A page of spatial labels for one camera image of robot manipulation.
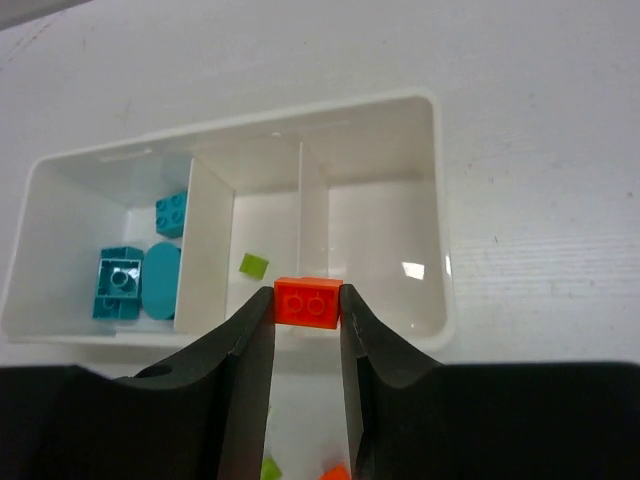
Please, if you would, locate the orange small brick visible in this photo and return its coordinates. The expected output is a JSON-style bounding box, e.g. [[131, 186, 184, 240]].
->
[[318, 464, 351, 480], [274, 277, 343, 330]]

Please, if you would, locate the teal two-by-four brick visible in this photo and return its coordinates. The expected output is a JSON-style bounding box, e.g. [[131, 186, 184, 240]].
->
[[92, 246, 144, 321]]

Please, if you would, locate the lime green arch brick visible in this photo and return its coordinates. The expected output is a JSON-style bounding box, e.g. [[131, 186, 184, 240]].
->
[[239, 253, 269, 280]]

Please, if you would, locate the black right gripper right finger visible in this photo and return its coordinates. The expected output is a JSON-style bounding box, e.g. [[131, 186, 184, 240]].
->
[[340, 284, 639, 479]]

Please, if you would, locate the lime green small brick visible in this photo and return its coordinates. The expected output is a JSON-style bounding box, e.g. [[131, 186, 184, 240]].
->
[[260, 457, 282, 480]]

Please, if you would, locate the white three-compartment plastic bin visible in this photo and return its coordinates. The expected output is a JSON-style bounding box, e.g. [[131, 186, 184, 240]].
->
[[1, 89, 456, 351]]

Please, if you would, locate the teal two-by-two brick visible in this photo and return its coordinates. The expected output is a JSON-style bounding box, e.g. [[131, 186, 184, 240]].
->
[[96, 258, 142, 300]]

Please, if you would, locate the teal frog lotus brick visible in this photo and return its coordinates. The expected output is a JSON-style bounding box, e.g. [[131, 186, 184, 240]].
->
[[141, 242, 181, 320]]

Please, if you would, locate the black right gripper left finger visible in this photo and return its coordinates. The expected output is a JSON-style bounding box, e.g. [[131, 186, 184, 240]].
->
[[1, 287, 275, 479]]

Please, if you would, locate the small teal slope brick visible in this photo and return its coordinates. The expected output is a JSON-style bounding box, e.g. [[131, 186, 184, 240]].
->
[[155, 190, 187, 239]]

